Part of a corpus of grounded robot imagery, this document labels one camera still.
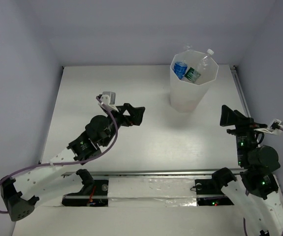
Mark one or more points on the aluminium rail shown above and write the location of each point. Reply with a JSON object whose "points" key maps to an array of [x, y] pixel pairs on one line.
{"points": [[241, 91], [142, 166]]}

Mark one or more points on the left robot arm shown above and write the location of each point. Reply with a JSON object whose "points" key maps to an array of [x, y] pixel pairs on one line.
{"points": [[23, 189]]}

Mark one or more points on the clear bottle green label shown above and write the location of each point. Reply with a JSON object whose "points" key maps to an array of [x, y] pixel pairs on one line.
{"points": [[199, 72]]}

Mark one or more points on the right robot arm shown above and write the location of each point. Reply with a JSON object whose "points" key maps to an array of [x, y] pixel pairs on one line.
{"points": [[256, 194]]}

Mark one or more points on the white octagonal plastic bin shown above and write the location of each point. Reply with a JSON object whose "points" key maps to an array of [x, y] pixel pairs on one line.
{"points": [[184, 94]]}

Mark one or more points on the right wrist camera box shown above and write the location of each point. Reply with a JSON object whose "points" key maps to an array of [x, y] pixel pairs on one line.
{"points": [[274, 128]]}

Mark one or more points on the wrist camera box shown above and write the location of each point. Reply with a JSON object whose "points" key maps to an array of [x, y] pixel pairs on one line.
{"points": [[274, 128], [107, 99]]}

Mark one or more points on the aluminium front rail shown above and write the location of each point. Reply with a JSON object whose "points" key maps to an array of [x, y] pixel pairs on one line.
{"points": [[142, 166]]}

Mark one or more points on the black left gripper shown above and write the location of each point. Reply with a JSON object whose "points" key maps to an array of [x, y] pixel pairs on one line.
{"points": [[125, 114]]}

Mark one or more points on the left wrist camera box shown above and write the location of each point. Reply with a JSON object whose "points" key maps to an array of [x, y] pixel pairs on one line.
{"points": [[107, 99]]}

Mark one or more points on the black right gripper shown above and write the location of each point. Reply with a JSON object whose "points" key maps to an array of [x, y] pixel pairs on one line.
{"points": [[228, 116]]}

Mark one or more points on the aluminium right side rail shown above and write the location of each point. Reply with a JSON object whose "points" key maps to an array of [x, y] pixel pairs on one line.
{"points": [[241, 91]]}

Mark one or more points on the clear bottle blue label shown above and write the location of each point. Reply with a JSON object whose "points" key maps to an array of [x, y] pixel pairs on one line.
{"points": [[180, 69]]}

